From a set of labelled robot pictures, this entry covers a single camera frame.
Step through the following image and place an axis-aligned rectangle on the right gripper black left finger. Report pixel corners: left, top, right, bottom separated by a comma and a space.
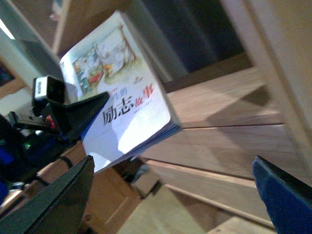
0, 156, 95, 234

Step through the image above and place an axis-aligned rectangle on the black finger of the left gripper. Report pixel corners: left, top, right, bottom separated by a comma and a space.
50, 92, 110, 141

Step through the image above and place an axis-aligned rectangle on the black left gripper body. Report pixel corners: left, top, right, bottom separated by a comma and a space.
8, 104, 61, 136

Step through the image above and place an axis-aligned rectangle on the right gripper blue-black right finger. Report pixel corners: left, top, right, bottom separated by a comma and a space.
252, 156, 312, 234

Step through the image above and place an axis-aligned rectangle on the white illustrated Chinese book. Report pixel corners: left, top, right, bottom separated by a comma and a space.
60, 11, 182, 173

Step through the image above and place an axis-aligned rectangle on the wooden shelf cabinet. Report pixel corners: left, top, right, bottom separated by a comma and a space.
9, 0, 312, 230

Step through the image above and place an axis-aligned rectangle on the lower wooden drawer front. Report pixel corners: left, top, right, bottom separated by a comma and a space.
147, 159, 273, 228

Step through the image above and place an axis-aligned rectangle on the wooden drawer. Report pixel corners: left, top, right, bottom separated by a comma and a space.
142, 125, 312, 183
147, 159, 273, 228

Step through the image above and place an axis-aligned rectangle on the upper wooden drawer front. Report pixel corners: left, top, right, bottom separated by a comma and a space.
142, 125, 312, 183

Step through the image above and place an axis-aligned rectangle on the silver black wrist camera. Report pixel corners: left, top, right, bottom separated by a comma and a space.
32, 76, 65, 117

